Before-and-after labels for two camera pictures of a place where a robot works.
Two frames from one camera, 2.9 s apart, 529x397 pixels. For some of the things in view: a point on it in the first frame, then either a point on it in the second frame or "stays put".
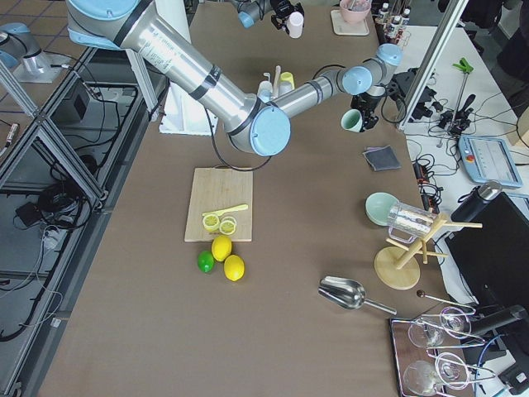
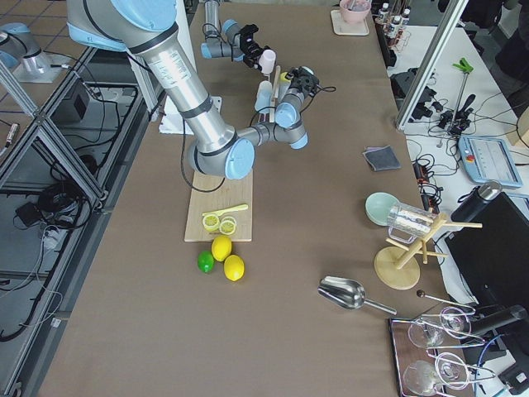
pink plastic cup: x=295 y=25 to x=266 y=60
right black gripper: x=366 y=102 to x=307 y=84
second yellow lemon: x=234 y=267 stays put
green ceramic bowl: x=378 y=205 stays put
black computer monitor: x=493 y=260 stays put
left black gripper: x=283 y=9 to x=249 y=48
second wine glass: x=425 y=336 stays put
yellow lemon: x=221 y=247 stays put
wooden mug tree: x=398 y=268 stays put
